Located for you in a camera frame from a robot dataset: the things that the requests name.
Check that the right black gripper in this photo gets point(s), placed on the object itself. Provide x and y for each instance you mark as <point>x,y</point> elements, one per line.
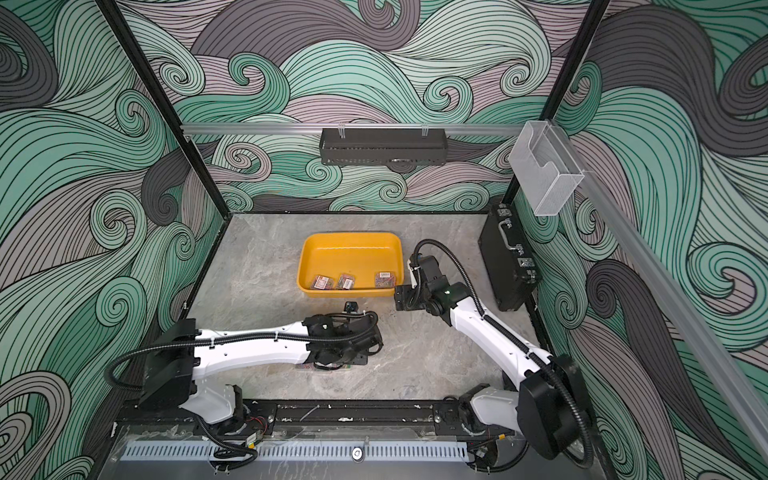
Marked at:
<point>403,297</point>

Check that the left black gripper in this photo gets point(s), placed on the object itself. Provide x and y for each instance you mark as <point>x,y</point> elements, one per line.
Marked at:
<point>362,360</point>

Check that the paper clip box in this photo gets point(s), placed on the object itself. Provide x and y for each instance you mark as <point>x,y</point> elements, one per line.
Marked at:
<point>385,280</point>
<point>322,282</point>

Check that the paper clip box barcode side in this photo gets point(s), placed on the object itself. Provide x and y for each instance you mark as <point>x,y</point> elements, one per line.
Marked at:
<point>346,282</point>

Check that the yellow plastic storage tray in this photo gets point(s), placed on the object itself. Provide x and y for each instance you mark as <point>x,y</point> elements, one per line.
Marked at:
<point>361,254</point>

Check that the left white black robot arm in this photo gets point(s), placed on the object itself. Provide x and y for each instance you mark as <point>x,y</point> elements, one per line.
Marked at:
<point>177,370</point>

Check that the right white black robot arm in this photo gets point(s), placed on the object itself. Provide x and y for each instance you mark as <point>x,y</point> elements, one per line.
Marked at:
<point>533,371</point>

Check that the black briefcase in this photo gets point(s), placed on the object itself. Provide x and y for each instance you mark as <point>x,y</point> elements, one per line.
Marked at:
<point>508,258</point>

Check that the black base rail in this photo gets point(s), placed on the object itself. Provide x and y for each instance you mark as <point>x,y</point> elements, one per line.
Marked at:
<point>360,417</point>

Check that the white slotted cable duct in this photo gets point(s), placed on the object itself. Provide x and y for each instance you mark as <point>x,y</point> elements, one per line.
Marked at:
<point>314,450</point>

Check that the clear acrylic wall holder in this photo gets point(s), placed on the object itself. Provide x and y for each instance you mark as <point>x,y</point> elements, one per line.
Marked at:
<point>545,164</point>

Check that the black wall-mounted tray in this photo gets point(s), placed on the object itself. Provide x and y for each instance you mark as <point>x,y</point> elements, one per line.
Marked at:
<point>383,146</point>

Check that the aluminium rail right wall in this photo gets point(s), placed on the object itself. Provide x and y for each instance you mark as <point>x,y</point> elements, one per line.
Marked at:
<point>743,399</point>

